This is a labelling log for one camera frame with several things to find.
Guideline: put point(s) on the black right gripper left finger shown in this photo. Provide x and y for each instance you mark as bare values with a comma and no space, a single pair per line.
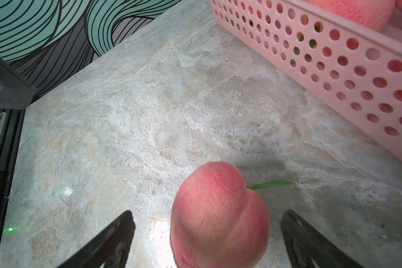
109,249

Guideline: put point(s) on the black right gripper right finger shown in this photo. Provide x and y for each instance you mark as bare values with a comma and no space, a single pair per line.
308,248

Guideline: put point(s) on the pink perforated plastic basket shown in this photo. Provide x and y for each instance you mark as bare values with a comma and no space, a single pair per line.
354,70

